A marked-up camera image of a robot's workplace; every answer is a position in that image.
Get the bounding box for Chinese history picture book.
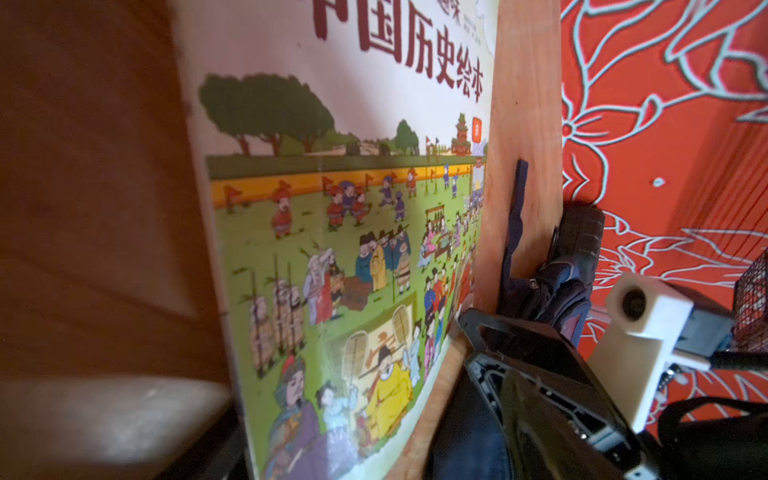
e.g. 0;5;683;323
171;1;499;479

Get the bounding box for navy blue student backpack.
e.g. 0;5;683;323
424;160;589;479

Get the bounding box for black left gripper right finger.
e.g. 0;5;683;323
458;308;660;479

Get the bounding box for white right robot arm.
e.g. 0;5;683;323
657;397;767;479

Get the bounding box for black wire wall basket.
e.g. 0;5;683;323
733;250;767;353

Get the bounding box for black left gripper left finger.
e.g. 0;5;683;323
155;405;249;480

